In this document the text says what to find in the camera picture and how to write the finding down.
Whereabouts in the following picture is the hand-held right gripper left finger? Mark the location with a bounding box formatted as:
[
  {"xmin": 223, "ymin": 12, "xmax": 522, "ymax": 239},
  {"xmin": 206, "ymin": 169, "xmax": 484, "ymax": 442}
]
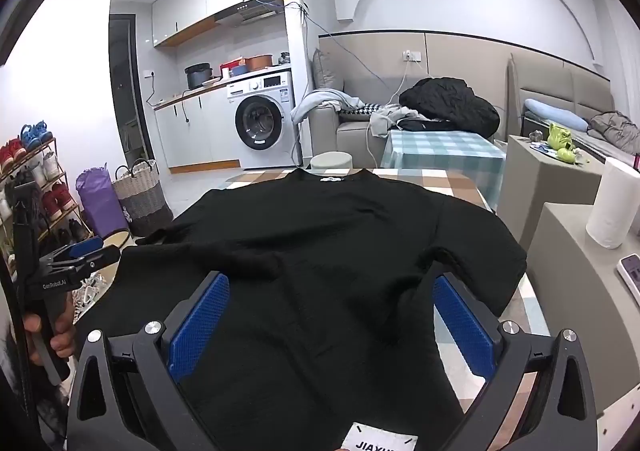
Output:
[{"xmin": 65, "ymin": 271, "xmax": 232, "ymax": 451}]

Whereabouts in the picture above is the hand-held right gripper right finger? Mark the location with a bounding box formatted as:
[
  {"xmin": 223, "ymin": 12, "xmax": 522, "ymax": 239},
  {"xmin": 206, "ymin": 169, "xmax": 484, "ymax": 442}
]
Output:
[{"xmin": 431, "ymin": 271, "xmax": 598, "ymax": 451}]

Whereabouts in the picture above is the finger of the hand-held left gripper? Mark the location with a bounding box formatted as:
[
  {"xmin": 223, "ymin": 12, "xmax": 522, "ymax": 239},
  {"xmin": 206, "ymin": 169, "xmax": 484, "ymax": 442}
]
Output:
[
  {"xmin": 37, "ymin": 246, "xmax": 122, "ymax": 283},
  {"xmin": 65, "ymin": 237, "xmax": 106, "ymax": 262}
]

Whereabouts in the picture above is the black textured shirt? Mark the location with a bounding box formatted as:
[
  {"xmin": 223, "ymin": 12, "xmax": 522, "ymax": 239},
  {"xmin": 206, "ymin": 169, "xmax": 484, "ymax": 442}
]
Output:
[{"xmin": 75, "ymin": 167, "xmax": 528, "ymax": 451}]

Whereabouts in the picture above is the person's left forearm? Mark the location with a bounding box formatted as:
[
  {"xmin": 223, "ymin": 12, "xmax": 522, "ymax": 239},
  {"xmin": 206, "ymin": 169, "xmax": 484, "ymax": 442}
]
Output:
[{"xmin": 0, "ymin": 331, "xmax": 68, "ymax": 451}]

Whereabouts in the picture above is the person's left hand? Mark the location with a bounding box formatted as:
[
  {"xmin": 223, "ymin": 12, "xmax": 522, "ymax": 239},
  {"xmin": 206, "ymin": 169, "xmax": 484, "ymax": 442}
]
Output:
[{"xmin": 22, "ymin": 312, "xmax": 77, "ymax": 368}]

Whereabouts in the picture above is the purple plastic bag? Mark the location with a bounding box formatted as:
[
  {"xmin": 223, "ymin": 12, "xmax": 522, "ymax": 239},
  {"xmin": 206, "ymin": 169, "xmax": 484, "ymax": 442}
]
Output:
[{"xmin": 76, "ymin": 166, "xmax": 132, "ymax": 239}]

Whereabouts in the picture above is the woven laundry basket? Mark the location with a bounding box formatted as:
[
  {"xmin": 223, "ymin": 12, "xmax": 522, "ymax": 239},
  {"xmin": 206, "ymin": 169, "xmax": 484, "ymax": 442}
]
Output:
[{"xmin": 111, "ymin": 158, "xmax": 173, "ymax": 237}]

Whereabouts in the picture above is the large grey cabinet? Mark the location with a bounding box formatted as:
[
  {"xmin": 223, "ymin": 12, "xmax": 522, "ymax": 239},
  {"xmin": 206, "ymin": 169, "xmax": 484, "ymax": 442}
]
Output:
[{"xmin": 525, "ymin": 202, "xmax": 640, "ymax": 422}]

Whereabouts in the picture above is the brown blue checked tablecloth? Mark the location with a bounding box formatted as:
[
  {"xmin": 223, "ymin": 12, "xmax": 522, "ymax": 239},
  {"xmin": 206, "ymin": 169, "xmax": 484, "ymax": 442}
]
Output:
[{"xmin": 207, "ymin": 166, "xmax": 541, "ymax": 432}]

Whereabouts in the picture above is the white kitchen base cabinet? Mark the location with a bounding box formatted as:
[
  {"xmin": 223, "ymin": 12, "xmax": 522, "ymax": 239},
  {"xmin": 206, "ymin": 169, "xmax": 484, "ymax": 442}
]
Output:
[{"xmin": 152, "ymin": 81, "xmax": 241, "ymax": 175}]

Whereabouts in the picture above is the small grey cabinet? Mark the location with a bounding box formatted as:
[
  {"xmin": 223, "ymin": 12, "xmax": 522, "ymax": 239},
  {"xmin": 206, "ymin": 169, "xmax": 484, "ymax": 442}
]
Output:
[{"xmin": 497, "ymin": 134, "xmax": 608, "ymax": 244}]

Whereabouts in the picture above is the black door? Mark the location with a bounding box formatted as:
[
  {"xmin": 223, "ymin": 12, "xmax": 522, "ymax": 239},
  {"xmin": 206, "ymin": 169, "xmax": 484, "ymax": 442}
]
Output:
[{"xmin": 109, "ymin": 13, "xmax": 156, "ymax": 166}]

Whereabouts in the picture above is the white handheld device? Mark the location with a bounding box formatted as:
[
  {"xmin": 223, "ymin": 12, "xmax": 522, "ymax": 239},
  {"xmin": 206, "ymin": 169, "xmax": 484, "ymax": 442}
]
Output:
[{"xmin": 616, "ymin": 253, "xmax": 640, "ymax": 304}]

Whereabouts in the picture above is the teal checked table cover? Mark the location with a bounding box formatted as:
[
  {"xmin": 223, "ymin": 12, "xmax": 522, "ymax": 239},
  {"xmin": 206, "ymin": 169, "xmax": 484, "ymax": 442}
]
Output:
[{"xmin": 381, "ymin": 130, "xmax": 507, "ymax": 212}]

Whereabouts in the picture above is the white paper towel roll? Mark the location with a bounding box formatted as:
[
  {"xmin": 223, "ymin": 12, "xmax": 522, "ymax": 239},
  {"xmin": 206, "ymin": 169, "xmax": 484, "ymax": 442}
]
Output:
[{"xmin": 585, "ymin": 157, "xmax": 640, "ymax": 250}]

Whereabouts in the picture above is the black cooking pot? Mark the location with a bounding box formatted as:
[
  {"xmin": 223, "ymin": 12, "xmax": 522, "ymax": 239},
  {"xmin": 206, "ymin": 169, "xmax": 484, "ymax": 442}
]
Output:
[{"xmin": 184, "ymin": 63, "xmax": 213, "ymax": 90}]

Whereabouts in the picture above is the round grey stool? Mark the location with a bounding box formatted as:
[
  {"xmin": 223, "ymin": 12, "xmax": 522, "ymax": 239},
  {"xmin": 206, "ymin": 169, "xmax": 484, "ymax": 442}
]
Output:
[{"xmin": 310, "ymin": 151, "xmax": 353, "ymax": 170}]

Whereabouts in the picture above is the green toy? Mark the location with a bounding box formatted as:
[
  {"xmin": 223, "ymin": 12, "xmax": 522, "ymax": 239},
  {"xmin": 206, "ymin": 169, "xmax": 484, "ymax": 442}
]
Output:
[{"xmin": 547, "ymin": 122, "xmax": 577, "ymax": 162}]

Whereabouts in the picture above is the grey crumpled garment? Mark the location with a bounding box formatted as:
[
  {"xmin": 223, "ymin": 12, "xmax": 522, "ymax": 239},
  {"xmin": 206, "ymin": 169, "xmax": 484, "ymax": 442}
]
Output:
[{"xmin": 369, "ymin": 103, "xmax": 421, "ymax": 138}]

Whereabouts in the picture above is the grey sofa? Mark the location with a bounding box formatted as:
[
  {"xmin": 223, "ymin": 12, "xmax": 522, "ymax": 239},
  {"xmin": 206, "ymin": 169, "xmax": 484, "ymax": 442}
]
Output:
[{"xmin": 307, "ymin": 48, "xmax": 496, "ymax": 166}]

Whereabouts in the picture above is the black quilted jacket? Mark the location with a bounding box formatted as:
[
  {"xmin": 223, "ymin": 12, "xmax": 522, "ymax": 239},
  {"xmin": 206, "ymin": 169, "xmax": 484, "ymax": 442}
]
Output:
[{"xmin": 400, "ymin": 77, "xmax": 501, "ymax": 136}]

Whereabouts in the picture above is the light blue pillow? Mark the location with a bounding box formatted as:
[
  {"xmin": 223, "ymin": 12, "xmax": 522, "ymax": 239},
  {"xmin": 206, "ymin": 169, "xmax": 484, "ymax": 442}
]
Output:
[{"xmin": 524, "ymin": 98, "xmax": 590, "ymax": 132}]

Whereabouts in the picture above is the white washing machine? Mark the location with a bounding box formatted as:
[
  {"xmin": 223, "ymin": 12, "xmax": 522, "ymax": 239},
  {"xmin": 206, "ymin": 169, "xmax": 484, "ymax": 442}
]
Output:
[{"xmin": 225, "ymin": 70, "xmax": 301, "ymax": 170}]

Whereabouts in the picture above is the grey padded jacket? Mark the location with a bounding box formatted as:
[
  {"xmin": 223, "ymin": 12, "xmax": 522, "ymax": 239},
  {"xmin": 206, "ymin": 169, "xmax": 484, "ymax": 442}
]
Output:
[{"xmin": 587, "ymin": 111, "xmax": 640, "ymax": 155}]

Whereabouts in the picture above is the light grey hoodie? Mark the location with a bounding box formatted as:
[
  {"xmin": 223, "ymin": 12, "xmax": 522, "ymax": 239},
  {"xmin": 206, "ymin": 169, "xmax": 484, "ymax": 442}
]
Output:
[{"xmin": 291, "ymin": 89, "xmax": 366, "ymax": 124}]

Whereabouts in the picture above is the beige upholstered bed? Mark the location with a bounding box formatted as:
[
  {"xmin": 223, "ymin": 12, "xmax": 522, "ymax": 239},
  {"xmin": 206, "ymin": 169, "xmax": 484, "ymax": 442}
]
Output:
[{"xmin": 507, "ymin": 53, "xmax": 640, "ymax": 172}]

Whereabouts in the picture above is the grey sofa cushion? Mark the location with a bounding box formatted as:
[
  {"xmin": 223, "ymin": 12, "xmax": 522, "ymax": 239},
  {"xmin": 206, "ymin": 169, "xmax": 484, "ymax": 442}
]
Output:
[{"xmin": 311, "ymin": 49, "xmax": 345, "ymax": 92}]

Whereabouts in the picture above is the black range hood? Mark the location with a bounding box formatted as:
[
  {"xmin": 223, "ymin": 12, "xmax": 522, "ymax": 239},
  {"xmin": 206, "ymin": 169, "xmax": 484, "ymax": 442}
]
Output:
[{"xmin": 215, "ymin": 0, "xmax": 286, "ymax": 26}]

